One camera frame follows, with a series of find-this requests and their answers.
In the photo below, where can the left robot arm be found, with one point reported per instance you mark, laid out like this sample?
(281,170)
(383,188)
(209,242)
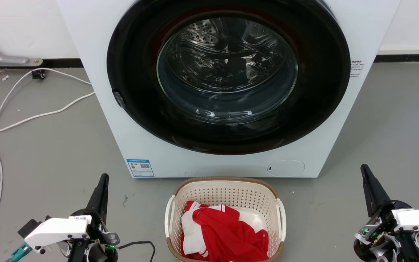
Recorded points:
(86,254)

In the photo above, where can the blue energy label sticker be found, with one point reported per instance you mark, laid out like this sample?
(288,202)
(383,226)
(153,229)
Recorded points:
(140,167)

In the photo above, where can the white front-load washing machine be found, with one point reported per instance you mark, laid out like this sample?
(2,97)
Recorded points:
(96,54)

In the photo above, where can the round white filter cover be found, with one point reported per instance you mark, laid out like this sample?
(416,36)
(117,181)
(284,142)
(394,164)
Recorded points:
(286,168)

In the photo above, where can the small black text sticker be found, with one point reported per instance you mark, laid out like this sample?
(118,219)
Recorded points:
(356,68)

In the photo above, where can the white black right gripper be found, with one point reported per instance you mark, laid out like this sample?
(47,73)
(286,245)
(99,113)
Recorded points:
(413,220)

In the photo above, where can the small black caster wheel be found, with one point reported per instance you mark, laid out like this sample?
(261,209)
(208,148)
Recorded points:
(38,74)

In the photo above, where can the cream perforated laundry basket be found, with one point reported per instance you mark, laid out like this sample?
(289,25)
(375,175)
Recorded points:
(227,191)

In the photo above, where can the black round washer door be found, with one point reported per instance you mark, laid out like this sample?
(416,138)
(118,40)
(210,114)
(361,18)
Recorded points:
(140,109)

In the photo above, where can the red and white garment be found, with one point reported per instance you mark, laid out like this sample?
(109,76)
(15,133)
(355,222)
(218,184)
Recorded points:
(227,233)

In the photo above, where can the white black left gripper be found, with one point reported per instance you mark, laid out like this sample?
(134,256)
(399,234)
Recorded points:
(58,230)

